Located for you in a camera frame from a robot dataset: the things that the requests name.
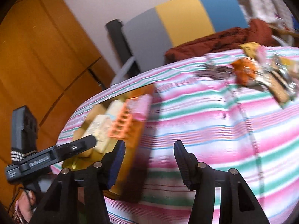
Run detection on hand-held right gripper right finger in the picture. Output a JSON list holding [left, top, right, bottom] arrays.
[[173, 140, 261, 224]]

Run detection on red-brown padded jacket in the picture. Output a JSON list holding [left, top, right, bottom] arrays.
[[165, 19, 277, 64]]

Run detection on wooden side table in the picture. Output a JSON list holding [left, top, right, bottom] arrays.
[[269, 23, 299, 40]]

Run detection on yellow knitted sock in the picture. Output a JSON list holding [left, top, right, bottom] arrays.
[[239, 41, 260, 57]]

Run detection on wooden wardrobe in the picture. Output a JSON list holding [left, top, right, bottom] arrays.
[[0, 0, 115, 206]]

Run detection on person's left hand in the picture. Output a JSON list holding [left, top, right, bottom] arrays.
[[18, 190, 37, 222]]

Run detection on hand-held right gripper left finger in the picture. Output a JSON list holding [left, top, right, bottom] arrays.
[[30, 140, 127, 224]]

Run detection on grey scissors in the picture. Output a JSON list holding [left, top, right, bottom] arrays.
[[196, 59, 234, 80]]

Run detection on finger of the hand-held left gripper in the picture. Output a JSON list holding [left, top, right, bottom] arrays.
[[55, 134, 97, 162]]

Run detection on white sponge block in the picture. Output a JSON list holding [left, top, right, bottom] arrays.
[[82, 114, 115, 153]]

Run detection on cream sponge block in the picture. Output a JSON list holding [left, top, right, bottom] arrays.
[[106, 100, 127, 117]]

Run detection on grey yellow blue chair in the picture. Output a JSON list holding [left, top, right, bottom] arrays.
[[110, 0, 295, 87]]

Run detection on black rolled mat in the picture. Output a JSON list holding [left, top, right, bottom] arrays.
[[105, 19, 138, 73]]

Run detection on yellow sponge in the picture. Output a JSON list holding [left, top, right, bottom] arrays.
[[84, 104, 108, 124]]

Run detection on orange plastic rack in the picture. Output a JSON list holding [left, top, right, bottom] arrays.
[[108, 98, 138, 140]]

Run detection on person's left forearm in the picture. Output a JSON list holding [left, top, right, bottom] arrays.
[[13, 204, 25, 224]]

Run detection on pink green striped tablecloth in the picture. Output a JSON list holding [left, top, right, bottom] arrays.
[[50, 45, 299, 224]]

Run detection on silver foil snack bar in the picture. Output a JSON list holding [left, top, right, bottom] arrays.
[[264, 54, 297, 109]]

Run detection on yellow snack packet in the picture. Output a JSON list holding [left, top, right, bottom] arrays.
[[280, 57, 299, 75]]

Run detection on orange snack packet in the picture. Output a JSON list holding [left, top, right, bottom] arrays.
[[231, 58, 260, 87]]

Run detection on gold metal tray container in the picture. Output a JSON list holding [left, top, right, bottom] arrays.
[[61, 84, 156, 202]]

